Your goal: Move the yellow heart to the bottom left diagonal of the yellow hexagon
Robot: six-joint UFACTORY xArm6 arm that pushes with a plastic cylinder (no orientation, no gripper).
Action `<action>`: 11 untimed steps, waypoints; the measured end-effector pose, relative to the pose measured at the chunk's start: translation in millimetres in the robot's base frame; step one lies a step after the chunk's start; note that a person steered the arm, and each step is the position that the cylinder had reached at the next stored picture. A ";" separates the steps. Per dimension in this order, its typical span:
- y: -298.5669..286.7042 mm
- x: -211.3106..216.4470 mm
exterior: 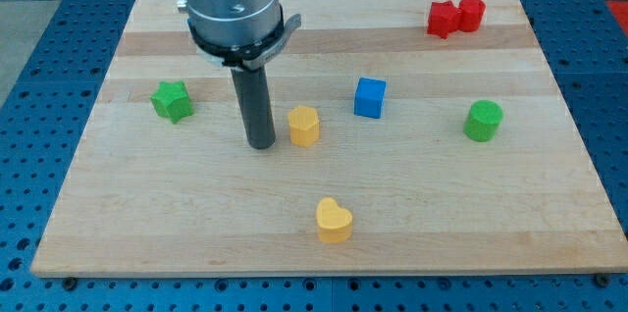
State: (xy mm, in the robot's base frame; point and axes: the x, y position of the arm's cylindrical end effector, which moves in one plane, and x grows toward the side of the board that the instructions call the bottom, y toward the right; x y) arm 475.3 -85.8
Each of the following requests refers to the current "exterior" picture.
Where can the green cylinder block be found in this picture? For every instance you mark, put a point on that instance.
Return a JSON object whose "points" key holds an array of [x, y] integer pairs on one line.
{"points": [[483, 120]]}

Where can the yellow hexagon block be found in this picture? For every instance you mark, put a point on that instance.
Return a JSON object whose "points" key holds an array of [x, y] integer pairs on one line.
{"points": [[304, 126]]}

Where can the red cylinder block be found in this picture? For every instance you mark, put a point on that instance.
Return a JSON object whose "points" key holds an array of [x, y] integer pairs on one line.
{"points": [[472, 13]]}

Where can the red star block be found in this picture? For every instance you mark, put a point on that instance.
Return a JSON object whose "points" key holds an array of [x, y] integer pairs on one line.
{"points": [[443, 19]]}

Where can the black clamp ring with bracket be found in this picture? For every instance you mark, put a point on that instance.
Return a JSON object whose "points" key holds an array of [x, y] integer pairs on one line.
{"points": [[236, 50]]}

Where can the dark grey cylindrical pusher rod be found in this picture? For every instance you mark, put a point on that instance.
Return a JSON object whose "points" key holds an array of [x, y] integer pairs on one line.
{"points": [[251, 89]]}

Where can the blue cube block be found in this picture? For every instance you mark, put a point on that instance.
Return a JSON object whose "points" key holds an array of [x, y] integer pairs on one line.
{"points": [[369, 98]]}

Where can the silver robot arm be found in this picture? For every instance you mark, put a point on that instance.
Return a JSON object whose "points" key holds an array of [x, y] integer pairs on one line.
{"points": [[236, 8]]}

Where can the wooden board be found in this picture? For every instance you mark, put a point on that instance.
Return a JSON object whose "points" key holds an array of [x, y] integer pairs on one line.
{"points": [[145, 198]]}

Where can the yellow heart block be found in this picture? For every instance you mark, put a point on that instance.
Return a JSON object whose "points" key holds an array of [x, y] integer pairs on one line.
{"points": [[334, 222]]}

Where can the green star block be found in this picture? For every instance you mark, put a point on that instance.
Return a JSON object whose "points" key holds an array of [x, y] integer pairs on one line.
{"points": [[171, 100]]}

